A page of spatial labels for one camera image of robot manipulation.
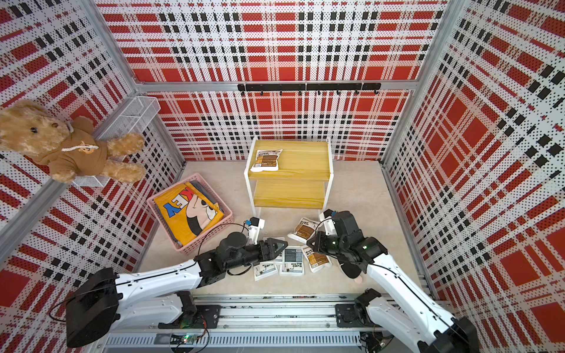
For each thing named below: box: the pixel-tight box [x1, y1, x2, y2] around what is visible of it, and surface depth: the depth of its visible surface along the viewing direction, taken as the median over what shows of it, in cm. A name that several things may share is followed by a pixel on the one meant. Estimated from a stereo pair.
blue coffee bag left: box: [253, 261, 279, 281], surface depth 85 cm
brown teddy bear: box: [0, 100, 147, 184], surface depth 54 cm
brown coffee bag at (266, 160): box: [250, 148, 283, 172], surface depth 73 cm
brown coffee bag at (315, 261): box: [300, 246, 332, 273], surface depth 86 cm
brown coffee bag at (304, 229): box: [286, 217, 323, 244], surface depth 81 cm
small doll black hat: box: [339, 262, 362, 279], surface depth 80 cm
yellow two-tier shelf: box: [244, 136, 334, 217], surface depth 79 cm
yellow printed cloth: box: [153, 180, 225, 246], surface depth 94 cm
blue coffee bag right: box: [280, 245, 305, 277], surface depth 86 cm
